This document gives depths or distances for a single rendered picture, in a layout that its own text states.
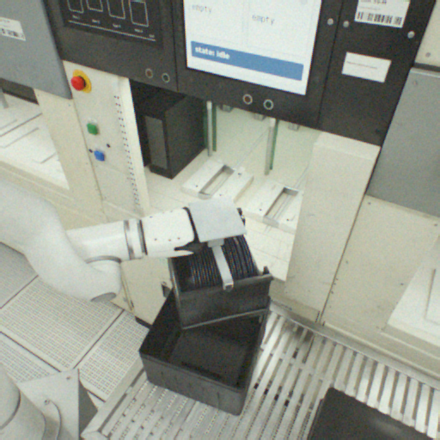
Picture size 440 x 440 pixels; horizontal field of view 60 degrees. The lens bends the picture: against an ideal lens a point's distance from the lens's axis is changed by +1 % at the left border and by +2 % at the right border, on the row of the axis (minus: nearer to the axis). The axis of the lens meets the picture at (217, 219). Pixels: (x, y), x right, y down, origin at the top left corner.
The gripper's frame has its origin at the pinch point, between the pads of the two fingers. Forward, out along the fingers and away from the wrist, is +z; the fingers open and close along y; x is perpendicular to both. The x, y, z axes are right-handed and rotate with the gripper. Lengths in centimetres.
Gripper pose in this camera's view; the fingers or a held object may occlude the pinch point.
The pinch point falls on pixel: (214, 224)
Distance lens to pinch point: 81.6
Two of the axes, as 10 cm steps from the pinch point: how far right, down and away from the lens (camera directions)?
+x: 0.1, -7.2, -7.0
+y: 2.6, 6.7, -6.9
